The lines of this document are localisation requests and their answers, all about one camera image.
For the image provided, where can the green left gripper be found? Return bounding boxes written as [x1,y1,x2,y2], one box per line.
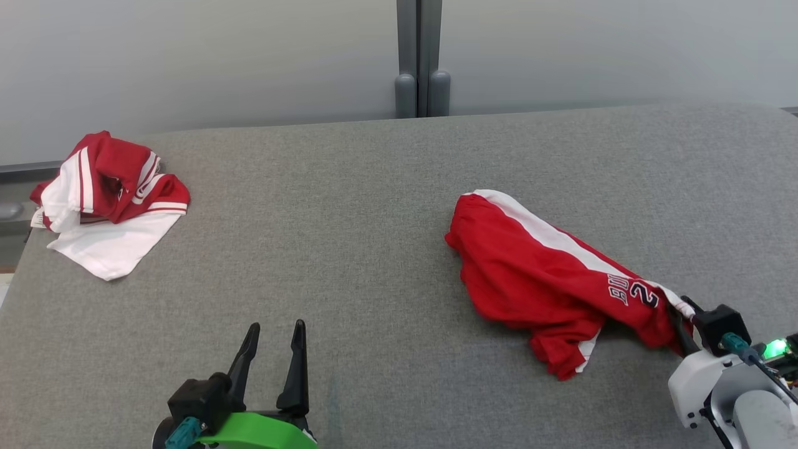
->
[153,319,319,449]

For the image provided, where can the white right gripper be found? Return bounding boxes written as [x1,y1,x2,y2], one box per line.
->
[668,295,738,431]

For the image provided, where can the red shorts with white stripe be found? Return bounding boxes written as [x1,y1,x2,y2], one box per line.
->
[445,189,696,381]

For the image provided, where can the red and white jersey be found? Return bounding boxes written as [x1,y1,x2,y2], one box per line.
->
[30,130,191,281]

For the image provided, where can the white partition panel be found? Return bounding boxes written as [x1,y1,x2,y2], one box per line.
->
[0,0,400,168]
[440,0,798,117]

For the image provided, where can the right camera cable teal plug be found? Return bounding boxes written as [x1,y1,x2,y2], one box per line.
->
[720,332,798,406]

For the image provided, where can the camera cable teal plug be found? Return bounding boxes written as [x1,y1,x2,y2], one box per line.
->
[165,416,204,449]
[720,332,798,406]

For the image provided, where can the left camera cable teal plug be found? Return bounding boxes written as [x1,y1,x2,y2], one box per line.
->
[165,416,204,449]

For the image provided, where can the grey partition post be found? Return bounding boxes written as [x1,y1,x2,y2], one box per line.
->
[394,0,451,119]

